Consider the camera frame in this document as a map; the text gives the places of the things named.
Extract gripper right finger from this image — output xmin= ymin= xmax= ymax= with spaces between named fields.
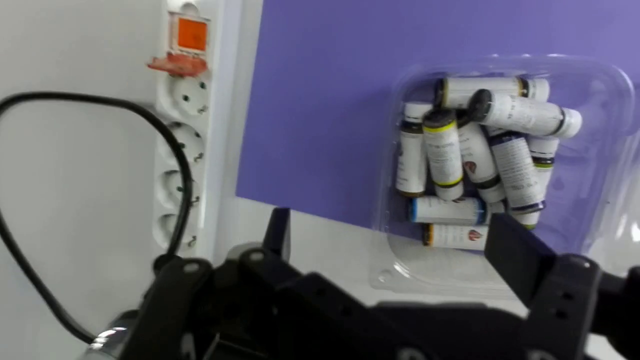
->
xmin=484 ymin=212 xmax=640 ymax=360

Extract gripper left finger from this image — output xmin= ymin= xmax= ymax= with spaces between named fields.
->
xmin=117 ymin=207 xmax=382 ymax=360

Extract clear plastic box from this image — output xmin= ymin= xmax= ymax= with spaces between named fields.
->
xmin=369 ymin=54 xmax=640 ymax=302

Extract white bottle orange band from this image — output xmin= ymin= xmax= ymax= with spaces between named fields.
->
xmin=421 ymin=222 xmax=490 ymax=251

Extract white bottle navy band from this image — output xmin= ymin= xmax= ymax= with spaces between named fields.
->
xmin=487 ymin=131 xmax=547 ymax=216

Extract white bottle blue band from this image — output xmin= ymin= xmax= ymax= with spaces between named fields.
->
xmin=408 ymin=195 xmax=505 ymax=225

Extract white bottle green band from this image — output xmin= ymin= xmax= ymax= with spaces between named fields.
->
xmin=510 ymin=135 xmax=560 ymax=231

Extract white bottle black band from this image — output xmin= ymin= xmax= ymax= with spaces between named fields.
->
xmin=455 ymin=116 xmax=506 ymax=204

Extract white power strip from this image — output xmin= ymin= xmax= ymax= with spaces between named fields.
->
xmin=146 ymin=0 xmax=222 ymax=257

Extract white bottle yellow band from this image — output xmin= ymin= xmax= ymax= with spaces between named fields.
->
xmin=422 ymin=108 xmax=465 ymax=202

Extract white bottle black cap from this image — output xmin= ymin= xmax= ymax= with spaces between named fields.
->
xmin=468 ymin=88 xmax=584 ymax=140

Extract white bottle brown band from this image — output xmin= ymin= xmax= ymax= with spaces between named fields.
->
xmin=395 ymin=101 xmax=434 ymax=198

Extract white bottle gold band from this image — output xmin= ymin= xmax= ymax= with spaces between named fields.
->
xmin=434 ymin=75 xmax=551 ymax=110

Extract purple sheet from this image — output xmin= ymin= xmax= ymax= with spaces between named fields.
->
xmin=235 ymin=0 xmax=640 ymax=257

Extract black cable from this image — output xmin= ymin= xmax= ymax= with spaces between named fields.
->
xmin=0 ymin=91 xmax=196 ymax=346

